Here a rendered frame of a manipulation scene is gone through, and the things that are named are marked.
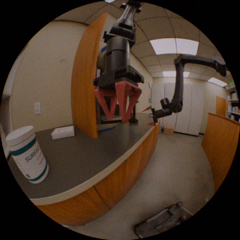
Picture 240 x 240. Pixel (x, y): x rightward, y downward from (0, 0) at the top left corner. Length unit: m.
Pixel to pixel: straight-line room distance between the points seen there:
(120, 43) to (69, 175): 0.36
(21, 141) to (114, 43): 0.30
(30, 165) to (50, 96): 0.72
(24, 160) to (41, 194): 0.10
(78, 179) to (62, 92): 0.80
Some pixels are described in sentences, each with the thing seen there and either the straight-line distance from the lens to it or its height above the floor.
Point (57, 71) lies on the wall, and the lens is 0.95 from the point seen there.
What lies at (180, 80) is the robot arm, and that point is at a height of 1.32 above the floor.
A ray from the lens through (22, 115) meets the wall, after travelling 0.95.
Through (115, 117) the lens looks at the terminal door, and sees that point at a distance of 0.52.
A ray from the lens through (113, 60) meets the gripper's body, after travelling 0.15.
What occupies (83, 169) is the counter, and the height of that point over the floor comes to 0.94.
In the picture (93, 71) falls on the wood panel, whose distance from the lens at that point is 0.43.
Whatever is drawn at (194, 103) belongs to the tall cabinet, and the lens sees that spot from 3.56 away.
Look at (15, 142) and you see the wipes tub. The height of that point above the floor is 1.08.
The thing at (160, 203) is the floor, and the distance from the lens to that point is 1.25.
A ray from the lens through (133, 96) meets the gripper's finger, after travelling 0.15.
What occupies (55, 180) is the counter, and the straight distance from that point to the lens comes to 0.27.
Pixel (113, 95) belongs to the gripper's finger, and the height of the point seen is 1.15.
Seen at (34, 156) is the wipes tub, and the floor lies 1.02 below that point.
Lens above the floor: 1.13
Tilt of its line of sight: 13 degrees down
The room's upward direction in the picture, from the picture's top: straight up
